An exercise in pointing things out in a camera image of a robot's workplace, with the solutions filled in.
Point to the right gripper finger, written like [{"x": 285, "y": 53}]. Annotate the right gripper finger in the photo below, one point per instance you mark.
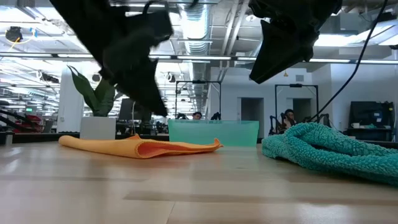
[{"x": 273, "y": 56}]

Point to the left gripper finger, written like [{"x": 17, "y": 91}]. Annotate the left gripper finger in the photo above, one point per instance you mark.
[{"x": 146, "y": 90}]

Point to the orange microfiber towel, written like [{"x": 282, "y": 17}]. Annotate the orange microfiber towel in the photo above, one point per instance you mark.
[{"x": 140, "y": 149}]

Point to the teal microfiber towel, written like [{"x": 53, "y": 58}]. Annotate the teal microfiber towel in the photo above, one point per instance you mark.
[{"x": 326, "y": 149}]

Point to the teal translucent plastic basket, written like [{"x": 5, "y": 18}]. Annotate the teal translucent plastic basket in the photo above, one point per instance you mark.
[{"x": 214, "y": 133}]

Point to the dark computer monitor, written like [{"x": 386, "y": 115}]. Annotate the dark computer monitor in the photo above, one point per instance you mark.
[{"x": 136, "y": 113}]

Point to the person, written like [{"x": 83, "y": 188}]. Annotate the person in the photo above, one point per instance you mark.
[
  {"x": 288, "y": 119},
  {"x": 196, "y": 116}
]

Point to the snake plant in white pot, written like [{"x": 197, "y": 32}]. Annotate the snake plant in white pot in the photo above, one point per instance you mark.
[{"x": 98, "y": 127}]

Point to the white building pillar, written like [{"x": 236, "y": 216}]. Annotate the white building pillar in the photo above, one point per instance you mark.
[{"x": 66, "y": 105}]

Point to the black ceiling device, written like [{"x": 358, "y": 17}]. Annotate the black ceiling device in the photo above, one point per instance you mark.
[{"x": 14, "y": 34}]

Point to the white mug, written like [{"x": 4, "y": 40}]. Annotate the white mug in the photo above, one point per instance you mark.
[{"x": 355, "y": 125}]

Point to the red tool cabinet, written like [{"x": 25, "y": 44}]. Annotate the red tool cabinet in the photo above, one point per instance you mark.
[{"x": 29, "y": 124}]

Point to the black desk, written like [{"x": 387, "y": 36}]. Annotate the black desk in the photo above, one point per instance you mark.
[{"x": 370, "y": 133}]

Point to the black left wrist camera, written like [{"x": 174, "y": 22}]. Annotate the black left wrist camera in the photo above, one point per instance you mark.
[{"x": 155, "y": 28}]

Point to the silver ventilation duct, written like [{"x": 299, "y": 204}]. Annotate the silver ventilation duct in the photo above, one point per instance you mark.
[{"x": 194, "y": 28}]

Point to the black aluminium table frame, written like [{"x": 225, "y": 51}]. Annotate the black aluminium table frame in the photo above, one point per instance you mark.
[{"x": 46, "y": 137}]

